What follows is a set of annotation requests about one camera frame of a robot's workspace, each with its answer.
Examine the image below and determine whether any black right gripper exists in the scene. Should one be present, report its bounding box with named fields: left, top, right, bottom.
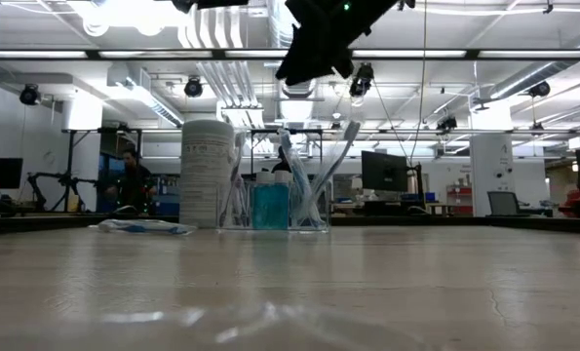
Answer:
left=275, top=0, right=402, bottom=87

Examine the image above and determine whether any blue white toothbrush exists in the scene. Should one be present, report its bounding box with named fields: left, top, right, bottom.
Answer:
left=96, top=217, right=199, bottom=237
left=298, top=120, right=363, bottom=229
left=276, top=127, right=328, bottom=230

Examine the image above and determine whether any clear acrylic organizer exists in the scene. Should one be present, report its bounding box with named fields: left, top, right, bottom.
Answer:
left=214, top=178, right=333, bottom=232

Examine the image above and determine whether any black beam with light strips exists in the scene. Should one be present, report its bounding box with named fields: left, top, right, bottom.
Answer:
left=0, top=47, right=580, bottom=61

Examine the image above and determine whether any white wipes canister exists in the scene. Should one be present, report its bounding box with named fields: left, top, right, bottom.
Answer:
left=177, top=119, right=236, bottom=229

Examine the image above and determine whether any red storage shelf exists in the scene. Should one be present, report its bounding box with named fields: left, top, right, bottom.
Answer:
left=445, top=183, right=474, bottom=215

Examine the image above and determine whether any grey office chair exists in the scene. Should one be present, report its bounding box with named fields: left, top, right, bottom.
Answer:
left=486, top=190, right=521, bottom=217

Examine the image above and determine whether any silver ceiling air duct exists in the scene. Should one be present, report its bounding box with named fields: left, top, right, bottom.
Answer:
left=267, top=0, right=335, bottom=98

